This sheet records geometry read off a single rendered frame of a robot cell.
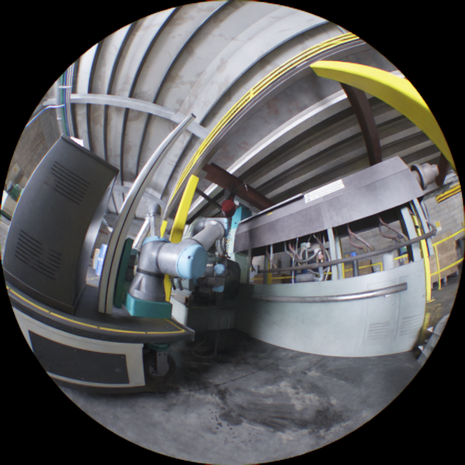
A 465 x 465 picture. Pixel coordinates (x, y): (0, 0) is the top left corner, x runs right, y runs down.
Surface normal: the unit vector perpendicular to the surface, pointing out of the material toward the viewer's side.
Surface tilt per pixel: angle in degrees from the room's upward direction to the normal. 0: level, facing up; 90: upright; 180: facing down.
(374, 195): 90
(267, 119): 180
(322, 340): 90
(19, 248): 90
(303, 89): 180
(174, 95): 171
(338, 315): 90
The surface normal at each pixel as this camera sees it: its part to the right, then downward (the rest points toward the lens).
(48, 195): 0.81, -0.15
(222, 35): 0.02, 0.95
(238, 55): -0.22, 0.86
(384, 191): -0.78, -0.32
